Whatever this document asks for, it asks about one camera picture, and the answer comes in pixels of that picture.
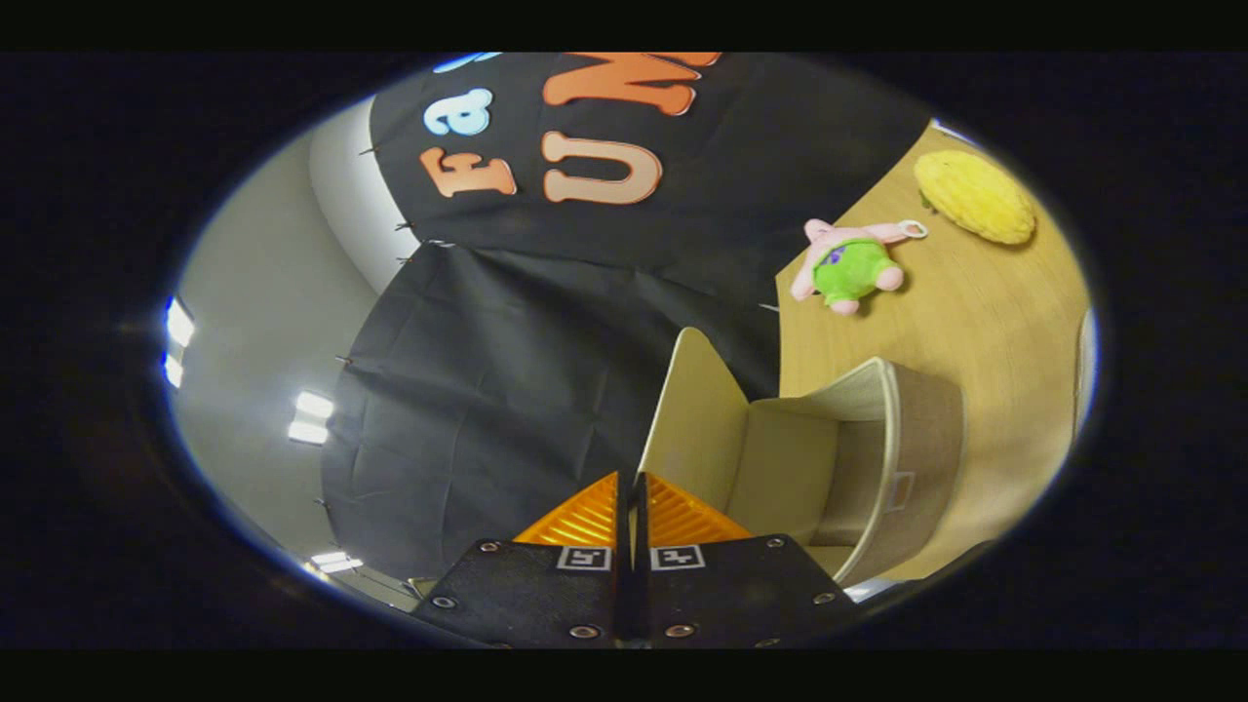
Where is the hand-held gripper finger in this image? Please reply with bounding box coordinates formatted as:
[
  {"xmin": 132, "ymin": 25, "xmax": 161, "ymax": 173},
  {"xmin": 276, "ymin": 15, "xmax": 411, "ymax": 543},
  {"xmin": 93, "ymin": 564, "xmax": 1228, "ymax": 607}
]
[
  {"xmin": 409, "ymin": 471, "xmax": 633, "ymax": 649},
  {"xmin": 632, "ymin": 472, "xmax": 861, "ymax": 649}
]

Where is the pink and green plush toy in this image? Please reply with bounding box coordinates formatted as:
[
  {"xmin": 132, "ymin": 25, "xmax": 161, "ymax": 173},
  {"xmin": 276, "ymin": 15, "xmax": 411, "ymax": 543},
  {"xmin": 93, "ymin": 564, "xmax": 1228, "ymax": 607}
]
[{"xmin": 790, "ymin": 218, "xmax": 929, "ymax": 317}]

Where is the beige fabric storage box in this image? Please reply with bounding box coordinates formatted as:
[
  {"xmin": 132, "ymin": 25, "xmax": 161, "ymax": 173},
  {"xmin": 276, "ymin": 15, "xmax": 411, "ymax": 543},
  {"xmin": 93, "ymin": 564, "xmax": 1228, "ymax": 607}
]
[{"xmin": 637, "ymin": 327, "xmax": 966, "ymax": 588}]

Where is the yellow plush toy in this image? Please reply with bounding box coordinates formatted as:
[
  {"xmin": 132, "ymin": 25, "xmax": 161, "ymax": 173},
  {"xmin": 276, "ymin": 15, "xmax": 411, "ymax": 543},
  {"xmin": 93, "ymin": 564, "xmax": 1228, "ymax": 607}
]
[{"xmin": 914, "ymin": 149, "xmax": 1037, "ymax": 247}]

